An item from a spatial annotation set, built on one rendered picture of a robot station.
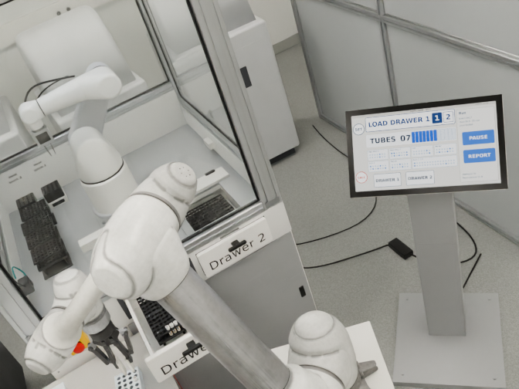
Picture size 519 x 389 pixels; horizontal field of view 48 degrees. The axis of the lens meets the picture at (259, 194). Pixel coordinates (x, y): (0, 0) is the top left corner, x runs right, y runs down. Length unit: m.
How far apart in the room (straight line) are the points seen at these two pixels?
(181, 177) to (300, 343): 0.54
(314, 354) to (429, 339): 1.34
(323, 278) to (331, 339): 1.69
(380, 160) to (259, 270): 0.65
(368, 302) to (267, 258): 0.87
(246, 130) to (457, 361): 1.39
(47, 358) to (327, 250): 2.03
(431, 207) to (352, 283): 1.00
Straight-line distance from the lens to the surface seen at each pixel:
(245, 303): 2.38
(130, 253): 1.13
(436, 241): 2.36
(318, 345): 1.50
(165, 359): 1.90
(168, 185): 1.23
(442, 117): 2.07
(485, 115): 2.07
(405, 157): 2.07
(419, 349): 2.77
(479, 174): 2.05
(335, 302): 3.05
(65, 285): 1.69
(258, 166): 2.07
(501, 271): 3.10
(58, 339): 1.61
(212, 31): 1.84
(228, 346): 1.29
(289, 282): 2.43
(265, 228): 2.19
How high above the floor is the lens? 2.27
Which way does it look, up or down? 36 degrees down
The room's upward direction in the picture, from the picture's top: 19 degrees counter-clockwise
